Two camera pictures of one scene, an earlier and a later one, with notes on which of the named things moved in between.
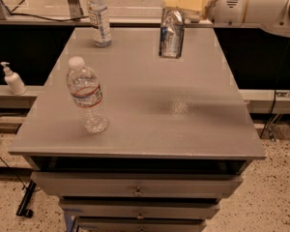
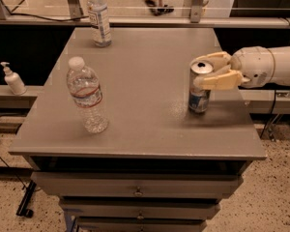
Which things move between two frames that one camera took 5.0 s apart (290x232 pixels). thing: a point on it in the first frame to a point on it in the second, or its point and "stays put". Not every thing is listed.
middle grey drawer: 139,208 stays put
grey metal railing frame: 72,14 stays put
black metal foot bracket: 22,209 stays put
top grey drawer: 72,184 stays put
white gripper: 228,3 to 253,67
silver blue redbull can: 171,37 to 199,100
